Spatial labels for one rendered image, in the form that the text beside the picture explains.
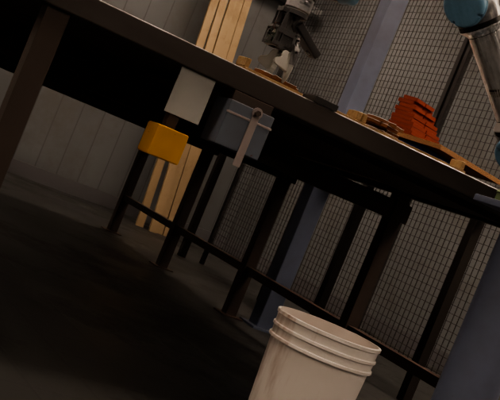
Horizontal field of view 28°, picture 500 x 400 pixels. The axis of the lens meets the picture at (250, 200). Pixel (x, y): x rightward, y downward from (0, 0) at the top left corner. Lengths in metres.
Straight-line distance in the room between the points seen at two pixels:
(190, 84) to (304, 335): 0.71
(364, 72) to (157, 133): 2.67
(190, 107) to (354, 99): 2.56
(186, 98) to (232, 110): 0.12
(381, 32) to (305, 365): 2.76
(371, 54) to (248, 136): 2.54
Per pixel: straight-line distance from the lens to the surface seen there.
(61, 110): 8.53
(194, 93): 2.53
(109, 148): 8.72
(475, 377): 2.84
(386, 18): 5.09
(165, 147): 2.49
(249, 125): 2.56
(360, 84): 5.03
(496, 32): 2.65
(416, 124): 3.99
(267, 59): 2.88
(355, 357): 2.62
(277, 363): 2.64
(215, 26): 8.53
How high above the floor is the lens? 0.64
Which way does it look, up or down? 1 degrees down
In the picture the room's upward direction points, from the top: 22 degrees clockwise
